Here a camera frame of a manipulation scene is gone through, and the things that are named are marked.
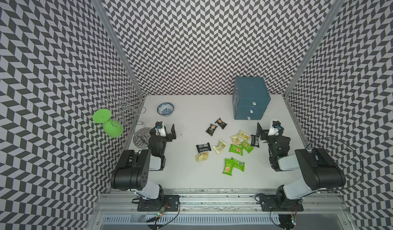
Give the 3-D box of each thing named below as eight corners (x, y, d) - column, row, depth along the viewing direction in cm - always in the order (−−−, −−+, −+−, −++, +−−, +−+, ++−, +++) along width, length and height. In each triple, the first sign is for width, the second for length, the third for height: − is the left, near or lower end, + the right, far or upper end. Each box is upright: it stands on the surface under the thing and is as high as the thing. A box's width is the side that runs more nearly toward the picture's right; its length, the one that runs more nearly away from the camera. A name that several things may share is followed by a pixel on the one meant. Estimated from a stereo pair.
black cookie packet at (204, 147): (197, 153, 91) (197, 151, 89) (196, 146, 94) (196, 145, 92) (210, 150, 92) (211, 148, 91) (209, 144, 95) (209, 142, 93)
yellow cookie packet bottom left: (195, 163, 88) (195, 161, 86) (194, 155, 90) (194, 154, 89) (210, 159, 89) (210, 158, 87) (208, 152, 92) (208, 150, 90)
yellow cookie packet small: (233, 145, 94) (234, 144, 92) (230, 138, 97) (230, 136, 96) (240, 143, 95) (241, 142, 93) (236, 136, 98) (237, 134, 96)
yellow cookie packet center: (212, 149, 93) (212, 146, 91) (220, 141, 96) (220, 139, 94) (218, 154, 91) (218, 152, 88) (226, 146, 94) (226, 144, 92)
